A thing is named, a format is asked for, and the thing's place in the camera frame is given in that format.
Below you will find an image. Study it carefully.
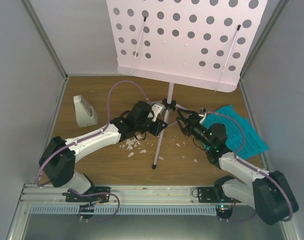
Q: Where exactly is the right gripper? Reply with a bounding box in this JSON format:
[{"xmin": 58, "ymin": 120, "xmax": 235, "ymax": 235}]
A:
[{"xmin": 176, "ymin": 109, "xmax": 213, "ymax": 149}]

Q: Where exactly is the blue sheet music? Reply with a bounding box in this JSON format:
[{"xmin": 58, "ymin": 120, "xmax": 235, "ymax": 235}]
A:
[{"xmin": 203, "ymin": 105, "xmax": 268, "ymax": 160}]

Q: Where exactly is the white metronome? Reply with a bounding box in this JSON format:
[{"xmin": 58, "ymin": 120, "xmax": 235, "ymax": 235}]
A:
[{"xmin": 73, "ymin": 95, "xmax": 98, "ymax": 128}]

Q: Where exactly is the pink music stand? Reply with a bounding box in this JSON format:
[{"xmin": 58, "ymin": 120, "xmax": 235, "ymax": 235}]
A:
[{"xmin": 105, "ymin": 0, "xmax": 269, "ymax": 171}]

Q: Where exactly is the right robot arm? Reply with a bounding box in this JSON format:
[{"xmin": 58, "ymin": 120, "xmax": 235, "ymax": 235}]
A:
[{"xmin": 176, "ymin": 108, "xmax": 299, "ymax": 226}]

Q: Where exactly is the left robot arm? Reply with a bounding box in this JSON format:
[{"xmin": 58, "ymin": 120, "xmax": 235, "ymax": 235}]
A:
[{"xmin": 39, "ymin": 101, "xmax": 167, "ymax": 202}]

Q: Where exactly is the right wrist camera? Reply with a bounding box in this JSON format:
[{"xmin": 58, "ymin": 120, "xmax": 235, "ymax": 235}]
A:
[{"xmin": 199, "ymin": 108, "xmax": 207, "ymax": 124}]

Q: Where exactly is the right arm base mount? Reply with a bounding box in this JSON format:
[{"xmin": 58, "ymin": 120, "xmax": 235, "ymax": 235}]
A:
[{"xmin": 190, "ymin": 185, "xmax": 237, "ymax": 222}]

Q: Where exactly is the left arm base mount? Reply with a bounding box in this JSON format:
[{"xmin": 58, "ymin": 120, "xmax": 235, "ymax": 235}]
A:
[{"xmin": 62, "ymin": 186, "xmax": 111, "ymax": 214}]

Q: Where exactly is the grey slotted cable duct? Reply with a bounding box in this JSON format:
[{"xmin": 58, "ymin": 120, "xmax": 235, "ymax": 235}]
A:
[{"xmin": 30, "ymin": 204, "xmax": 216, "ymax": 216}]

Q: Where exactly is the aluminium rail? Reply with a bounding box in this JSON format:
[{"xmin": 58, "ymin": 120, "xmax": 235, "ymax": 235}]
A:
[{"xmin": 19, "ymin": 184, "xmax": 199, "ymax": 205}]

